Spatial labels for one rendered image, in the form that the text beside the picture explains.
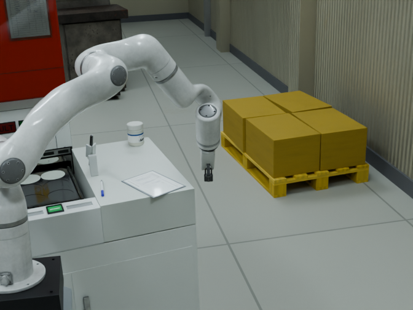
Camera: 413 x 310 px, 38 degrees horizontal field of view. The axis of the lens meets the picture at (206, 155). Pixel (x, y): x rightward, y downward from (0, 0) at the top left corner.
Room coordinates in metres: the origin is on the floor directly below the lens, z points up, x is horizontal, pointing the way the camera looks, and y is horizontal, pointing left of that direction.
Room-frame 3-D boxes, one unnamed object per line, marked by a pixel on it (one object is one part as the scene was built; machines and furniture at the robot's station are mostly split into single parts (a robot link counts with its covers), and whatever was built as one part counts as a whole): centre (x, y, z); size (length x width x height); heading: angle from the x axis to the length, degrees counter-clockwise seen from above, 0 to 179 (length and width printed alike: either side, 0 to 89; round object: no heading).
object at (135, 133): (2.53, 0.31, 1.01); 0.07 x 0.07 x 0.10
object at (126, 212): (2.27, 0.32, 0.89); 0.62 x 0.35 x 0.14; 20
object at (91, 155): (2.21, 0.45, 1.03); 0.06 x 0.04 x 0.13; 20
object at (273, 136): (4.61, -0.67, 0.21); 1.23 x 0.89 x 0.43; 11
